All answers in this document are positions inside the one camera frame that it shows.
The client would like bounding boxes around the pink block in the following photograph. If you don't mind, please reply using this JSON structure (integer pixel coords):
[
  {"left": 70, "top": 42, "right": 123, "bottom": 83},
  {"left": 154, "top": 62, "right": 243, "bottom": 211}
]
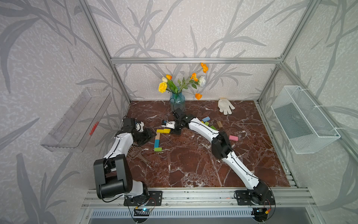
[{"left": 229, "top": 135, "right": 239, "bottom": 141}]

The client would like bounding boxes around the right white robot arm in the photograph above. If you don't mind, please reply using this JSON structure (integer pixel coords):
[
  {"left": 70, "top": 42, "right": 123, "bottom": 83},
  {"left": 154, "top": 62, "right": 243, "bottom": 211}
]
[{"left": 173, "top": 108, "right": 269, "bottom": 205}]

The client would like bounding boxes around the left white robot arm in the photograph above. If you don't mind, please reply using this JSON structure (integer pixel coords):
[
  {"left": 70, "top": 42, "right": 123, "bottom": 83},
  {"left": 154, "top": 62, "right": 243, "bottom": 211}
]
[{"left": 93, "top": 118, "right": 154, "bottom": 202}]

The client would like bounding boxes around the blue glass vase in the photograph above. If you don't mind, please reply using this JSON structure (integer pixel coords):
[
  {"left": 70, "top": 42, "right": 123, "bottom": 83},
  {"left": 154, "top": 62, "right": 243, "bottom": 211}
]
[{"left": 169, "top": 93, "right": 186, "bottom": 112}]

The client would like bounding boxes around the light blue block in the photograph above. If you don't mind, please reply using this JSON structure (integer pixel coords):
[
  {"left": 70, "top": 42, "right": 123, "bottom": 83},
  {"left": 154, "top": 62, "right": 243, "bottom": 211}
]
[{"left": 202, "top": 116, "right": 210, "bottom": 123}]

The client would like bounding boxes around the brown wooden block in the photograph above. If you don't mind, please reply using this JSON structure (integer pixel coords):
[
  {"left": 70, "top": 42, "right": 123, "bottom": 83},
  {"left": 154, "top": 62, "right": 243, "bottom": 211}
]
[{"left": 217, "top": 121, "right": 223, "bottom": 128}]

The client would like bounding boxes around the artificial flower bouquet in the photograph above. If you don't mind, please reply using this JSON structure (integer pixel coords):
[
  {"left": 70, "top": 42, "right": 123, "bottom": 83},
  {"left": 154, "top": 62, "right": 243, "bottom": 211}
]
[{"left": 158, "top": 72, "right": 206, "bottom": 94}]

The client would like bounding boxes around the white work glove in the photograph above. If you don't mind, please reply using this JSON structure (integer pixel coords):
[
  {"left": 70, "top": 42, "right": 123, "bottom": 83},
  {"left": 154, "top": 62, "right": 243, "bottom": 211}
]
[{"left": 218, "top": 98, "right": 235, "bottom": 115}]

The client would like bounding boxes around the left green-lit circuit board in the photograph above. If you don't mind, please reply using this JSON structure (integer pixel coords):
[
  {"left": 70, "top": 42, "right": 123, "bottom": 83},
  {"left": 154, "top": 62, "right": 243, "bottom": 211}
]
[{"left": 133, "top": 207, "right": 153, "bottom": 217}]

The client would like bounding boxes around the right circuit board with connector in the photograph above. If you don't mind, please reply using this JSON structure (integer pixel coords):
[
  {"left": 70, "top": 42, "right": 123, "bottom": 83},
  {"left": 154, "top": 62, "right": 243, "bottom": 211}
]
[{"left": 251, "top": 208, "right": 271, "bottom": 223}]

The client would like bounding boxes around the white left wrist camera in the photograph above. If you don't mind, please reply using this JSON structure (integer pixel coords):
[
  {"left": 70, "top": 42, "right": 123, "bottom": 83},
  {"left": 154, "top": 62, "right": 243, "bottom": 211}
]
[{"left": 136, "top": 121, "right": 144, "bottom": 133}]

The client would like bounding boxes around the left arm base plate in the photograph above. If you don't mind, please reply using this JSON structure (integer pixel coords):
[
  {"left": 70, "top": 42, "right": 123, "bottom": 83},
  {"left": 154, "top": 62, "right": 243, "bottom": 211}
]
[{"left": 124, "top": 190, "right": 163, "bottom": 206}]

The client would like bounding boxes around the clear plastic wall shelf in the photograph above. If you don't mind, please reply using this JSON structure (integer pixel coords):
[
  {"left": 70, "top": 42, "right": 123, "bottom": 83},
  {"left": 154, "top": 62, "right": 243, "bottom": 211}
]
[{"left": 40, "top": 87, "right": 112, "bottom": 153}]

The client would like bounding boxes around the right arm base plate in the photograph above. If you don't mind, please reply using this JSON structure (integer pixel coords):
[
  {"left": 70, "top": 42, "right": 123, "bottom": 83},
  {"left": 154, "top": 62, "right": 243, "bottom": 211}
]
[{"left": 234, "top": 190, "right": 276, "bottom": 206}]

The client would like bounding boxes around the white wire mesh basket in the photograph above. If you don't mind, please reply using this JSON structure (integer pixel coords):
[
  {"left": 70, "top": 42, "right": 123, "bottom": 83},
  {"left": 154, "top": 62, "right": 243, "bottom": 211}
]
[{"left": 271, "top": 85, "right": 341, "bottom": 154}]

